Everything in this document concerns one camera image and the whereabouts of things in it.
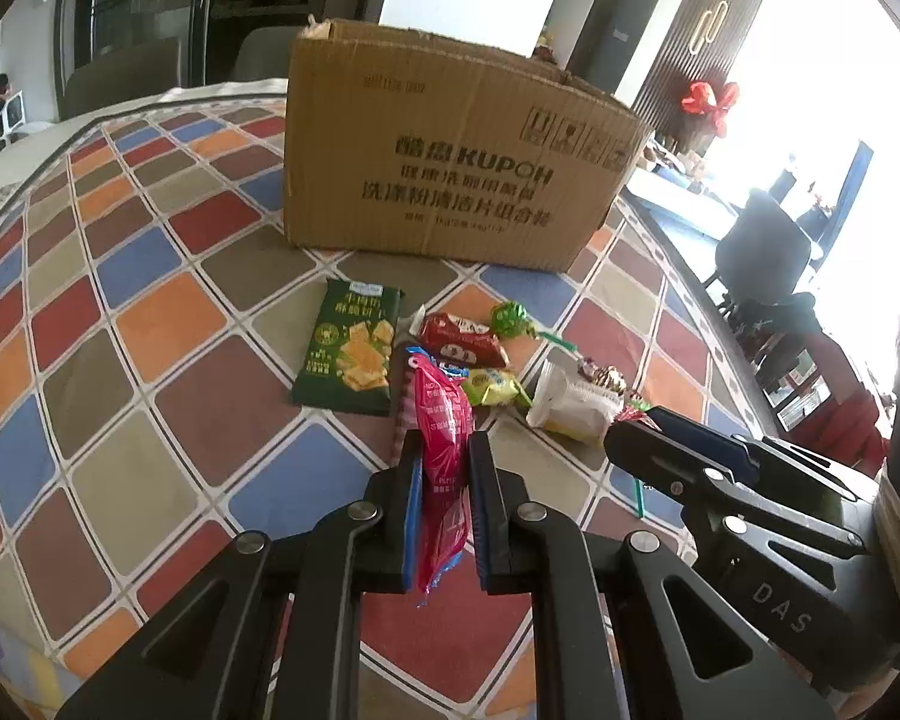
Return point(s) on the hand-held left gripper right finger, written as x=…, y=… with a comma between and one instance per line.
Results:
x=481, y=517

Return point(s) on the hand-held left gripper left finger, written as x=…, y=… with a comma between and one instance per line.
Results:
x=414, y=517

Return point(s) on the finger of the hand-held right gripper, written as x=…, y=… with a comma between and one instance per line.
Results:
x=660, y=454
x=709, y=446

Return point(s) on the green plastic stick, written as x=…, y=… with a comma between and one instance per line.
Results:
x=640, y=499

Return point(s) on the pink snack packet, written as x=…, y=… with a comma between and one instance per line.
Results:
x=439, y=450

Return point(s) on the white clear bread packet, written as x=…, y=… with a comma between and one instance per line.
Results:
x=570, y=409

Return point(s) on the yellow green snack packet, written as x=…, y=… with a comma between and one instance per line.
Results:
x=495, y=387

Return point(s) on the blue white snack packet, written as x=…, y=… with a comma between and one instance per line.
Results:
x=450, y=372

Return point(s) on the dark green snack packet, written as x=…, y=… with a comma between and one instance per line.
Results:
x=345, y=352

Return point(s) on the red white snack packet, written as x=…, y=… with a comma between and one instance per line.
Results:
x=457, y=337

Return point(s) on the green lollipop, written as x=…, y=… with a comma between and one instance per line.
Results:
x=508, y=319

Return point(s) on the brown cardboard box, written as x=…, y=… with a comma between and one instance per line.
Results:
x=435, y=150

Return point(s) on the red cloth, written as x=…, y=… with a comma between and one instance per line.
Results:
x=840, y=424

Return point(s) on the dark chair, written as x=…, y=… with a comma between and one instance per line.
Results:
x=765, y=247

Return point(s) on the colourful checkered rug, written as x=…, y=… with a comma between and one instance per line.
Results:
x=157, y=315

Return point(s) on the red bow decoration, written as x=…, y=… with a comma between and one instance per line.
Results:
x=709, y=106

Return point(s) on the grey upholstered chair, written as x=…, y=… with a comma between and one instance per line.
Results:
x=120, y=79
x=266, y=52

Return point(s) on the dark glass door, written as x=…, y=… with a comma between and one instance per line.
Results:
x=142, y=0

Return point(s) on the dark slatted wall panel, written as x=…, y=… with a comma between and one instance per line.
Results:
x=701, y=22

